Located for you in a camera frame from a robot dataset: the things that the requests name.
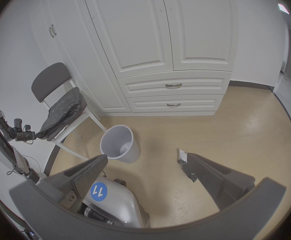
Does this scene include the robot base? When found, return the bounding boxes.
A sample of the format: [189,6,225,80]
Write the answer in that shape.
[78,175,151,229]

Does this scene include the white ceiling light panel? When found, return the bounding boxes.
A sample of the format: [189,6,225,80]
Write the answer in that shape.
[278,3,290,15]

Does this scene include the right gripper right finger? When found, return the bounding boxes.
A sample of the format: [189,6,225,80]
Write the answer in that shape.
[187,153,256,212]

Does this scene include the white trash bin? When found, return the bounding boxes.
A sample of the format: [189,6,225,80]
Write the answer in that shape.
[100,125,141,164]

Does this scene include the white paper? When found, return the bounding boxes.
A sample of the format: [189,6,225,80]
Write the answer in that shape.
[178,149,189,162]

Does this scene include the black plastic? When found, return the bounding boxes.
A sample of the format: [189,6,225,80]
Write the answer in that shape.
[178,160,198,183]

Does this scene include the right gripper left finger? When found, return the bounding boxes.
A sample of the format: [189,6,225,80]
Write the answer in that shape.
[39,154,109,212]

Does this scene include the white chair grey cushions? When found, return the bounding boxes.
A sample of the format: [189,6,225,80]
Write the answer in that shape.
[31,62,108,159]

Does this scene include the white wardrobe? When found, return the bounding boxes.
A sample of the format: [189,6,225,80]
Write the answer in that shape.
[30,0,238,117]

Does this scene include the black plastic bag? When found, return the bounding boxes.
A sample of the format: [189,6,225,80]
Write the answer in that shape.
[37,87,82,141]

